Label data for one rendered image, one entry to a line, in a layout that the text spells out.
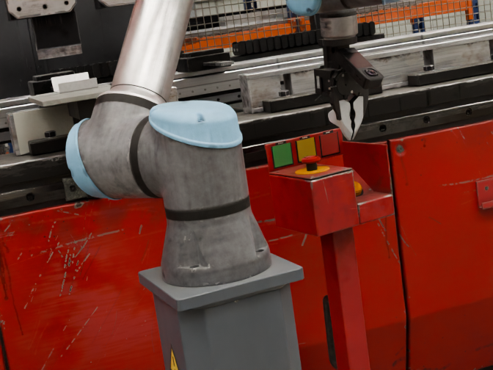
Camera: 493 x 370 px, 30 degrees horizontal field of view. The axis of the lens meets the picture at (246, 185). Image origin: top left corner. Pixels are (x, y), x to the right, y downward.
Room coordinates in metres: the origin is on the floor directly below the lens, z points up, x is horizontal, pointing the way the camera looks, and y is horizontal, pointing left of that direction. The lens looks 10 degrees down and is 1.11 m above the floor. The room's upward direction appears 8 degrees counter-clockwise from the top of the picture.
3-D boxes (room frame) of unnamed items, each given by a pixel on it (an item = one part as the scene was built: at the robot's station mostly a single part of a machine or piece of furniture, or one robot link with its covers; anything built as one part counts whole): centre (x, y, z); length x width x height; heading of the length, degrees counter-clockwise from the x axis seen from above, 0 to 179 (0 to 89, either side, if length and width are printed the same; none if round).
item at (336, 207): (1.90, -0.17, 0.75); 0.20 x 0.16 x 0.18; 119
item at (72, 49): (2.12, 0.38, 1.12); 0.10 x 0.02 x 0.10; 108
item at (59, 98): (1.98, 0.33, 1.00); 0.26 x 0.18 x 0.01; 18
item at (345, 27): (1.90, -0.23, 1.06); 0.08 x 0.08 x 0.05
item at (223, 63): (2.40, 0.04, 1.01); 0.26 x 0.12 x 0.05; 18
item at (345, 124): (1.91, -0.21, 0.87); 0.06 x 0.03 x 0.09; 29
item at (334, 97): (1.88, -0.22, 0.92); 0.05 x 0.02 x 0.09; 119
